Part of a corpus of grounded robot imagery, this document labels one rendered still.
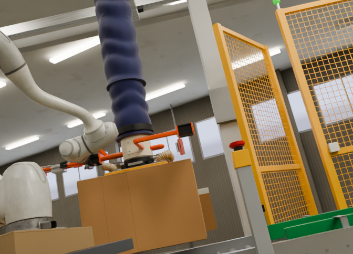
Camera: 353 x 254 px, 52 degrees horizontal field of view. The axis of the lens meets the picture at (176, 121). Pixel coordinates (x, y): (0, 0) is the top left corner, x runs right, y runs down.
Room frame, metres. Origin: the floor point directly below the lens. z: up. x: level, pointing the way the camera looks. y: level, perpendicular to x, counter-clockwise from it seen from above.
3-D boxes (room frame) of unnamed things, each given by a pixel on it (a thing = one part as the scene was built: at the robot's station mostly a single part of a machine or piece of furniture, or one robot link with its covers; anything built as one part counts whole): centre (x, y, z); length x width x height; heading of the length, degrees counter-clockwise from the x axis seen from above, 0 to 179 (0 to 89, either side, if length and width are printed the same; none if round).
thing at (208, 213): (3.83, 0.12, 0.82); 0.60 x 0.40 x 0.40; 19
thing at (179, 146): (9.92, 0.06, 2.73); 0.22 x 0.17 x 0.56; 69
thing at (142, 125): (2.02, 0.25, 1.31); 0.23 x 0.23 x 0.04
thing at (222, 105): (2.93, -0.42, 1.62); 0.20 x 0.05 x 0.30; 89
